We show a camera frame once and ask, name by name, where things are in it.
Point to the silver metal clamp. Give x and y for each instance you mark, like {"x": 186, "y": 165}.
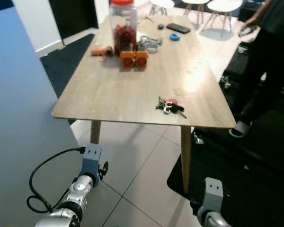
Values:
{"x": 151, "y": 44}

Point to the orange twin block device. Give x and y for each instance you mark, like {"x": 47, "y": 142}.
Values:
{"x": 134, "y": 58}

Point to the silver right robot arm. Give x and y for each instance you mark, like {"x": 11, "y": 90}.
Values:
{"x": 214, "y": 220}

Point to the black door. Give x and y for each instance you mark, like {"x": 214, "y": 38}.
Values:
{"x": 73, "y": 16}

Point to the light wooden table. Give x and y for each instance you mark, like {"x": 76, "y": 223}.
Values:
{"x": 132, "y": 90}

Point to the small black round object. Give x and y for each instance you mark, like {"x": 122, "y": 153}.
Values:
{"x": 161, "y": 26}

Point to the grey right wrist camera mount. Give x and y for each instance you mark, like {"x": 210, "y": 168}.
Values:
{"x": 213, "y": 193}

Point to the grey handheld device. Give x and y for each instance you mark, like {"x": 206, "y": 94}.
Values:
{"x": 247, "y": 32}

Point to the black case with metal latch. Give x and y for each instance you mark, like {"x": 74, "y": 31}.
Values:
{"x": 236, "y": 66}

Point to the dark grey floor mat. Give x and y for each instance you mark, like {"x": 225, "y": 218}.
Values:
{"x": 66, "y": 66}

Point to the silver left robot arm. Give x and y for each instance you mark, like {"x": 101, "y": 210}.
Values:
{"x": 75, "y": 196}

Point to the black smartphone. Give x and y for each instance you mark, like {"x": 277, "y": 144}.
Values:
{"x": 178, "y": 28}

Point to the white chair with wooden legs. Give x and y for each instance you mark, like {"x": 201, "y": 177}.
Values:
{"x": 226, "y": 6}
{"x": 195, "y": 2}
{"x": 162, "y": 3}

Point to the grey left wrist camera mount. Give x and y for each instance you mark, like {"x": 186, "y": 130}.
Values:
{"x": 91, "y": 161}

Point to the bunch of keys, red tag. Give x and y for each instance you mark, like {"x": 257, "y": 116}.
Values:
{"x": 169, "y": 107}

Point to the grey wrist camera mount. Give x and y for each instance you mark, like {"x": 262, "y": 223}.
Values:
{"x": 213, "y": 193}
{"x": 91, "y": 161}

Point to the person's hand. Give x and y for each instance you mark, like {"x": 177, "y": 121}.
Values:
{"x": 252, "y": 23}

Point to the clear jar with red lid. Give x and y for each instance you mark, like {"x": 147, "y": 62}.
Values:
{"x": 123, "y": 28}

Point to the person in black clothes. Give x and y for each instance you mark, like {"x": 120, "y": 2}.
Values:
{"x": 270, "y": 56}

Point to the large black case, metal latches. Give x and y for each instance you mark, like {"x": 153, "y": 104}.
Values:
{"x": 246, "y": 184}

